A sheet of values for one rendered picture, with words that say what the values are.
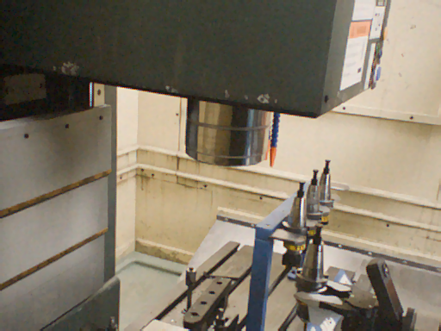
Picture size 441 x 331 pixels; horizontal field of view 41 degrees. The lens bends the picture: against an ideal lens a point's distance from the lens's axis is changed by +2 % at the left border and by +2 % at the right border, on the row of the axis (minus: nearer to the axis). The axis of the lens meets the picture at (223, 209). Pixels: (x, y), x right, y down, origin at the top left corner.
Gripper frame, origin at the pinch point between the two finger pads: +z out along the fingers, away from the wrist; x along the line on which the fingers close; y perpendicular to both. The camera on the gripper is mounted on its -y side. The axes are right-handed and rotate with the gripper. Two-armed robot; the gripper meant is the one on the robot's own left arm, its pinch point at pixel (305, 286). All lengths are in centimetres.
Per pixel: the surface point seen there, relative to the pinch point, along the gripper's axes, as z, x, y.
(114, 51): 36, -13, -41
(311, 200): 8.4, 29.9, -7.3
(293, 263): 7.8, 18.8, 4.8
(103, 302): 64, 25, 35
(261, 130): 11.6, -2.2, -29.4
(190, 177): 75, 99, 18
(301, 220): 7.3, 19.3, -5.9
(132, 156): 101, 97, 14
